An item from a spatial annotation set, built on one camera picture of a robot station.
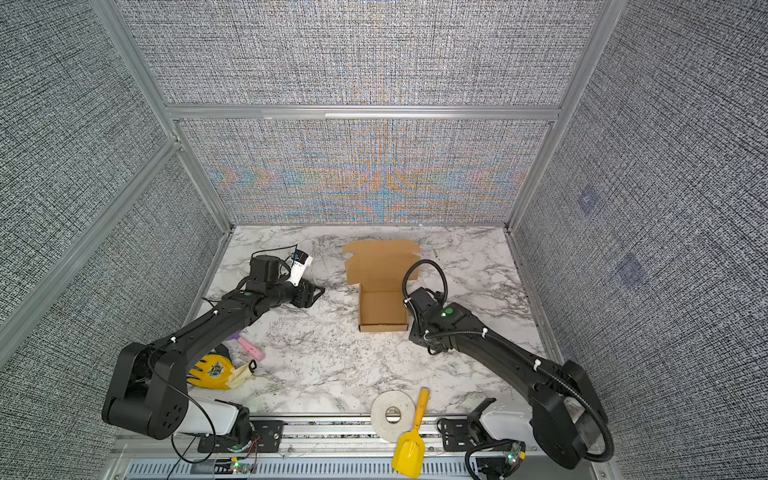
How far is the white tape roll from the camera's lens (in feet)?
2.48

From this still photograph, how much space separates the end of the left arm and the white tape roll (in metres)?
0.32

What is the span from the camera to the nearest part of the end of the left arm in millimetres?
692
